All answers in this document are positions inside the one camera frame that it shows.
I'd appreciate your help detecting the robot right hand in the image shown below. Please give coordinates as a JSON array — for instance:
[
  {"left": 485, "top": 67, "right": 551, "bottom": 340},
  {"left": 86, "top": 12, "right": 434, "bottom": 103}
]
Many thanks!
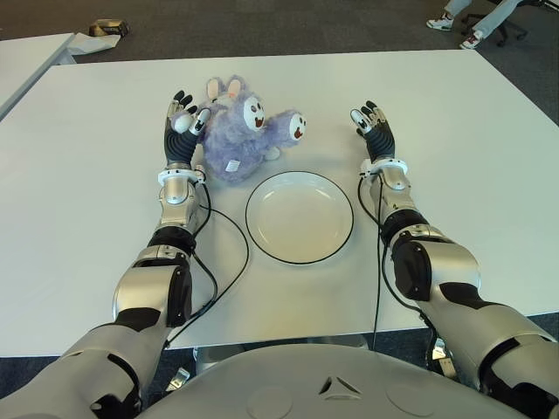
[{"left": 348, "top": 100, "right": 397, "bottom": 166}]

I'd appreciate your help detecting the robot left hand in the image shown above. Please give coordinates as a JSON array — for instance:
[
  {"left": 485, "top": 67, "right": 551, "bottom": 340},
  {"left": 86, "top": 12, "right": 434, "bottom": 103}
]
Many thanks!
[{"left": 162, "top": 89, "right": 212, "bottom": 170}]

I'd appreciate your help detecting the purple plush doll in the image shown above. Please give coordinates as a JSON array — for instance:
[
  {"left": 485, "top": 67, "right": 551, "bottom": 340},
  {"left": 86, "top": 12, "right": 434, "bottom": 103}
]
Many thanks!
[{"left": 169, "top": 76, "right": 309, "bottom": 187}]

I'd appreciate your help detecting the white plate black rim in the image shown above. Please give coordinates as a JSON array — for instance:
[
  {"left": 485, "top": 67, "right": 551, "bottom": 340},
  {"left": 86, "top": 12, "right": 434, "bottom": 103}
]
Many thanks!
[{"left": 245, "top": 171, "right": 355, "bottom": 265}]

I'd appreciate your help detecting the white paper sheet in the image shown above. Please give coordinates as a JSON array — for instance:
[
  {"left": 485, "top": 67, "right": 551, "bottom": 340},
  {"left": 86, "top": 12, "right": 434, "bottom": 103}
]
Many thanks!
[{"left": 66, "top": 32, "right": 121, "bottom": 57}]

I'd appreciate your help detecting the gold cardboard box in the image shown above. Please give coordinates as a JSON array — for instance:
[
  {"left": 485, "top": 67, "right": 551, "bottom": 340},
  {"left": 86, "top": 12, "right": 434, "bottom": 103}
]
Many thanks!
[{"left": 88, "top": 18, "right": 131, "bottom": 38}]

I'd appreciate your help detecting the person in grey trousers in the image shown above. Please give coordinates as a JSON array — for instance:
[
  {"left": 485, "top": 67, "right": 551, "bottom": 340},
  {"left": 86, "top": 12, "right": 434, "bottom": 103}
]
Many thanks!
[{"left": 425, "top": 0, "right": 532, "bottom": 50}]

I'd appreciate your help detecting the white side table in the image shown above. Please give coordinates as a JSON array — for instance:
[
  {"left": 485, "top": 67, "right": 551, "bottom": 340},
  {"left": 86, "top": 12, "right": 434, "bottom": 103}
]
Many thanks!
[{"left": 0, "top": 33, "right": 76, "bottom": 120}]

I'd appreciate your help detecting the silver robot torso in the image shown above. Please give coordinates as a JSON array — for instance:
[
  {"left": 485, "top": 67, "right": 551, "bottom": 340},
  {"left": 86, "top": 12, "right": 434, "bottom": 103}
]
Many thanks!
[{"left": 139, "top": 343, "right": 503, "bottom": 419}]

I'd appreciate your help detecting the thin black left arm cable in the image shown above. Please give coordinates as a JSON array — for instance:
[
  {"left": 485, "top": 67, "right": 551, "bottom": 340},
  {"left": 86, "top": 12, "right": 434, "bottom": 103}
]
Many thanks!
[{"left": 163, "top": 209, "right": 252, "bottom": 348}]

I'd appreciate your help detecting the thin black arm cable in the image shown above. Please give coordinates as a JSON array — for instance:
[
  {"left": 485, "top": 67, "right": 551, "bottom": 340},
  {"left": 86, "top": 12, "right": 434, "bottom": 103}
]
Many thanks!
[
  {"left": 357, "top": 174, "right": 385, "bottom": 353},
  {"left": 163, "top": 209, "right": 252, "bottom": 348}
]

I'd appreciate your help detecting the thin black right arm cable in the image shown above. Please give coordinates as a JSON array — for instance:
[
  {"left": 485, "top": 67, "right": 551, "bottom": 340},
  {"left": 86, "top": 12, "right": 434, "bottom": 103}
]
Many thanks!
[{"left": 357, "top": 174, "right": 385, "bottom": 353}]

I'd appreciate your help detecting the metal floor bracket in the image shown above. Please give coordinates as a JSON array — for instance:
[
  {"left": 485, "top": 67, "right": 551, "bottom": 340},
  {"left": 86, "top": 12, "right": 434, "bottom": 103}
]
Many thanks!
[
  {"left": 165, "top": 368, "right": 190, "bottom": 392},
  {"left": 425, "top": 342, "right": 458, "bottom": 379}
]

